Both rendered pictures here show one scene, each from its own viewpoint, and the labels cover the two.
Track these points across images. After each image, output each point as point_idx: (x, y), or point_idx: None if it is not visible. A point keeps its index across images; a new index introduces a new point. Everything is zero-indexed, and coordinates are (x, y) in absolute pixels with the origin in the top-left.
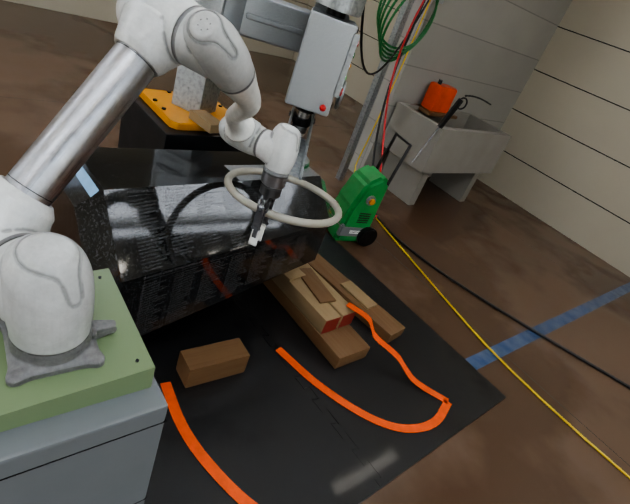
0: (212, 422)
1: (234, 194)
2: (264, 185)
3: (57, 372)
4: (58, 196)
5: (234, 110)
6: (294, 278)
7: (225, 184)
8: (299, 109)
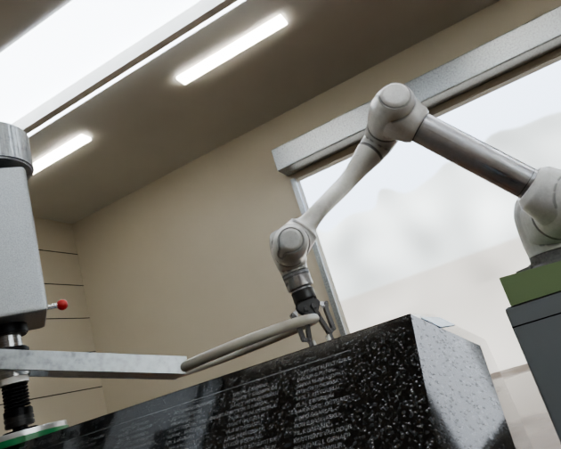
0: None
1: (314, 315)
2: (311, 286)
3: None
4: (495, 374)
5: (345, 191)
6: None
7: (300, 320)
8: (24, 329)
